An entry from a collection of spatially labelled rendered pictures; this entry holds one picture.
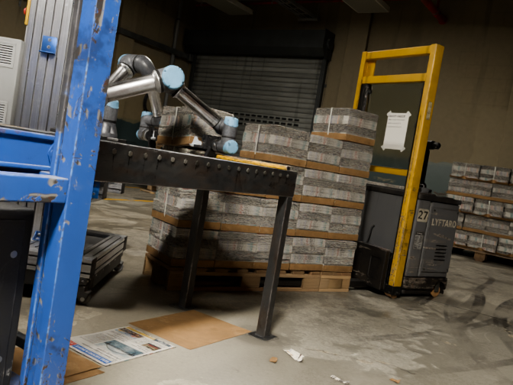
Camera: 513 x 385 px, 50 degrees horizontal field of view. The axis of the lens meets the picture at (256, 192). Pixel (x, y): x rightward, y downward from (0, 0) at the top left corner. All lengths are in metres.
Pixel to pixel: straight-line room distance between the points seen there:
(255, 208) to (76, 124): 2.18
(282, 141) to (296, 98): 7.57
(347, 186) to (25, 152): 2.76
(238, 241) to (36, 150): 2.11
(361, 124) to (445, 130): 6.01
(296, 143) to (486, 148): 6.41
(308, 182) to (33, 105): 1.74
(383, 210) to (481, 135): 5.48
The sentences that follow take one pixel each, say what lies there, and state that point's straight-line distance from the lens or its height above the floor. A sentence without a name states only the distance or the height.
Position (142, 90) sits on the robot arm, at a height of 1.07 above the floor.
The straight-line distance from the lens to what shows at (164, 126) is 3.40.
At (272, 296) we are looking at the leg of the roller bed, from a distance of 2.63.
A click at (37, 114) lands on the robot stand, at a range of 3.09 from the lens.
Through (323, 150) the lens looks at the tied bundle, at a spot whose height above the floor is 0.97.
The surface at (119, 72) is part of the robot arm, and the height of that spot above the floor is 1.22.
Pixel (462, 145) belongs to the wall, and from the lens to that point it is 9.77.
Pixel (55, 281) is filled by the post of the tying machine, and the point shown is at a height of 0.45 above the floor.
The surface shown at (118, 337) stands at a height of 0.01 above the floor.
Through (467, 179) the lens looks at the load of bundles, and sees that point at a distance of 8.06.
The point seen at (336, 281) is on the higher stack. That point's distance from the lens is 3.98.
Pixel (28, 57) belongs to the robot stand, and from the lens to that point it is 3.14.
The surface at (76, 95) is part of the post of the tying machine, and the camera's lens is 1.39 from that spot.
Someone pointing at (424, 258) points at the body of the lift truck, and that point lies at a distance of 4.37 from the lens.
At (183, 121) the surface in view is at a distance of 3.21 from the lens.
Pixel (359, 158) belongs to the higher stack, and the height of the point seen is 0.96.
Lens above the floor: 0.81
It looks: 3 degrees down
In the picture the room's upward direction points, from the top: 9 degrees clockwise
